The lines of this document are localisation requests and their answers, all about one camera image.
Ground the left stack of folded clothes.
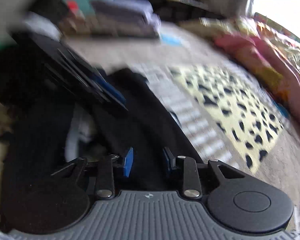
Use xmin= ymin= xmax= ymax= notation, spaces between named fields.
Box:
xmin=59 ymin=0 xmax=161 ymax=39

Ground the red cloth item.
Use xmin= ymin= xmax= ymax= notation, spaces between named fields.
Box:
xmin=66 ymin=0 xmax=79 ymax=14

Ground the Mickey Mouse plush blanket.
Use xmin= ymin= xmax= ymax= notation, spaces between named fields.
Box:
xmin=0 ymin=22 xmax=300 ymax=230

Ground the floral pink yellow quilt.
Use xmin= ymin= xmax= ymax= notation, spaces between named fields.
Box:
xmin=179 ymin=17 xmax=300 ymax=124

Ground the black garment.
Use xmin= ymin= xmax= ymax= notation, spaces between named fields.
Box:
xmin=2 ymin=68 xmax=201 ymax=191

